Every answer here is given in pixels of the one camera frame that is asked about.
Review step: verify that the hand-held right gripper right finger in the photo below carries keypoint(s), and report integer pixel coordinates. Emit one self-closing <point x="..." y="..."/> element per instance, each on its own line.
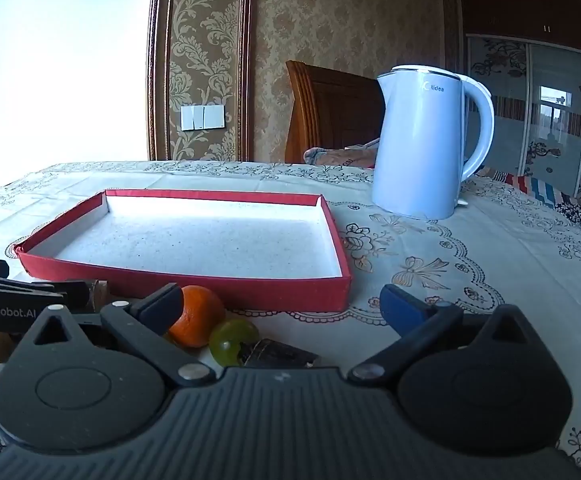
<point x="400" y="310"/>

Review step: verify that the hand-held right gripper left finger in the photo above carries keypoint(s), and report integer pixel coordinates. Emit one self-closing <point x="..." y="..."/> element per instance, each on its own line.
<point x="163" y="310"/>

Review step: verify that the orange mandarin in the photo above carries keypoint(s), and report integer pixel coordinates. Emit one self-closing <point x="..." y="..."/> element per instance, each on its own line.
<point x="200" y="317"/>

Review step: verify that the green tomato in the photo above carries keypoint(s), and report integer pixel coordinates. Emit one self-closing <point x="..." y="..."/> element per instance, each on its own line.
<point x="230" y="340"/>

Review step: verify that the red cardboard tray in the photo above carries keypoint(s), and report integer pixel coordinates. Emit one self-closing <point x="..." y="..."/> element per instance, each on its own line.
<point x="195" y="240"/>

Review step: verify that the embroidered white tablecloth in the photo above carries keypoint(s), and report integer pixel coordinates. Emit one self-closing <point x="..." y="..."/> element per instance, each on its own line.
<point x="470" y="260"/>

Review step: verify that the light blue electric kettle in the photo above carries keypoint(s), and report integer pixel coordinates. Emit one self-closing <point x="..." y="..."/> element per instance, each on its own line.
<point x="415" y="150"/>

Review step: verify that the bedding pile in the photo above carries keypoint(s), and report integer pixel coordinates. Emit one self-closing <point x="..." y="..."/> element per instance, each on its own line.
<point x="335" y="156"/>

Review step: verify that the colourful striped blanket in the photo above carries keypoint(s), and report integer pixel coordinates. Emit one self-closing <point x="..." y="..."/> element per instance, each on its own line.
<point x="535" y="187"/>

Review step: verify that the wooden bed headboard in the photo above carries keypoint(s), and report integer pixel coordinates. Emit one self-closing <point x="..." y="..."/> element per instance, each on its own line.
<point x="330" y="110"/>

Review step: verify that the sliding door wardrobe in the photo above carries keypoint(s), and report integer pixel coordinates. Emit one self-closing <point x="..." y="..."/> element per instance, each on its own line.
<point x="555" y="110"/>

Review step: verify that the white wall switch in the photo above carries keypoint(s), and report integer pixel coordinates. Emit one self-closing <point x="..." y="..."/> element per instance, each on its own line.
<point x="203" y="117"/>

